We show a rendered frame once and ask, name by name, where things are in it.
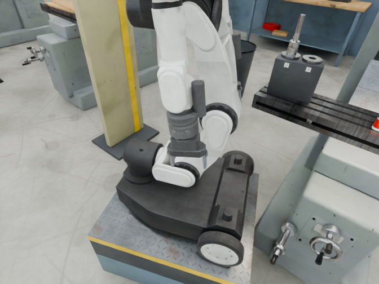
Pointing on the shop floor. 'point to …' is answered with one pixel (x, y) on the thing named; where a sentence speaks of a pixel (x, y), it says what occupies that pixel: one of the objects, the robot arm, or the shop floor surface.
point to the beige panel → (113, 72)
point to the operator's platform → (165, 248)
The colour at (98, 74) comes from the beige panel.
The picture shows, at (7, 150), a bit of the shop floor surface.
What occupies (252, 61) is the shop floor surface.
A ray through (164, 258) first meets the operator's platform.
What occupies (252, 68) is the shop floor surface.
